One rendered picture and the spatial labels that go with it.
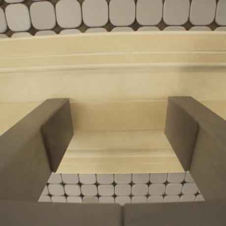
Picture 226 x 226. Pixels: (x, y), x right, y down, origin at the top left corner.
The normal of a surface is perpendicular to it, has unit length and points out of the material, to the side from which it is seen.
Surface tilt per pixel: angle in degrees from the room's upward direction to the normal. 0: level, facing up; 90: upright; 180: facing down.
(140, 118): 0
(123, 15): 0
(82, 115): 0
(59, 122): 90
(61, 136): 90
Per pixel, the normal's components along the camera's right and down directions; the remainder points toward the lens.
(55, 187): -0.02, 0.39
